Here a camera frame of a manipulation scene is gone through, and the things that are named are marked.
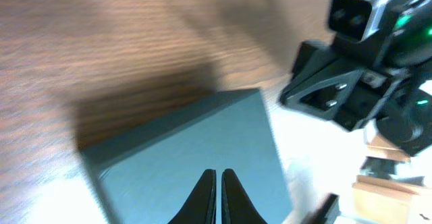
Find dark green open box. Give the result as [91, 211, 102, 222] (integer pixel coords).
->
[81, 88, 293, 223]

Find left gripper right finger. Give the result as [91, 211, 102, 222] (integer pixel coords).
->
[221, 169, 267, 224]

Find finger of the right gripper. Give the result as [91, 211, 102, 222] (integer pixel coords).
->
[301, 194, 340, 224]
[279, 67, 363, 120]

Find cardboard boxes in background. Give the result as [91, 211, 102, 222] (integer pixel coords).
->
[352, 135, 431, 223]

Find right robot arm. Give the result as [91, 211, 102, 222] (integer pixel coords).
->
[279, 0, 431, 179]

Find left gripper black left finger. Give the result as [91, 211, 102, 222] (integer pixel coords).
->
[169, 169, 217, 224]

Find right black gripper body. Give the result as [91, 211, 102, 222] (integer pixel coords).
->
[290, 32, 416, 132]

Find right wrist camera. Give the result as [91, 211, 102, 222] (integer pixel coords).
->
[327, 0, 390, 43]

